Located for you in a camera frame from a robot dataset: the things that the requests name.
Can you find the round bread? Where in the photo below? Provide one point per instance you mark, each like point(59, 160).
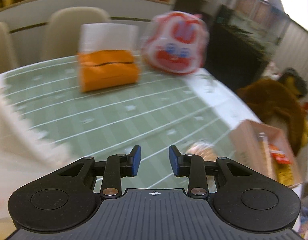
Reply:
point(202, 148)

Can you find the rabbit face plastic bag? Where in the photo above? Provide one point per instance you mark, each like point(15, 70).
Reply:
point(175, 42)

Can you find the yellow snack packets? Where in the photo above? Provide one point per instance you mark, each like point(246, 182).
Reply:
point(284, 173)

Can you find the orange tissue pack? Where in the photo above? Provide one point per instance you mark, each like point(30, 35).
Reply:
point(106, 56)

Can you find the brown fuzzy blanket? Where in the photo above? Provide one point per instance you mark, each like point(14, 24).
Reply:
point(270, 99)

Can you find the red snack packet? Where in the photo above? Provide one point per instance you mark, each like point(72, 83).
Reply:
point(277, 156)

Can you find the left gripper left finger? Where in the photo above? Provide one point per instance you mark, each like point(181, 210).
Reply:
point(117, 167)

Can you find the long biscuit roll pack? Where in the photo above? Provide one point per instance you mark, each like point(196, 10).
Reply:
point(263, 143)

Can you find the white paper bag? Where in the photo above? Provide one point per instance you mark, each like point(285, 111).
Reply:
point(24, 157)

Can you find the beige dining chair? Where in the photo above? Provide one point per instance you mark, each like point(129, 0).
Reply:
point(62, 32)

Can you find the pink cardboard box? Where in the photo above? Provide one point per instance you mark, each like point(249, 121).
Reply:
point(245, 139)

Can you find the green checkered tablecloth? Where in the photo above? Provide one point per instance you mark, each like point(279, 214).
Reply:
point(158, 111)

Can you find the glass fish tank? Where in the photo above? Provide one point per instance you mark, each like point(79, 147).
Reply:
point(244, 37)

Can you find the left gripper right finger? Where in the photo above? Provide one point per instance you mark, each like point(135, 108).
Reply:
point(191, 166)

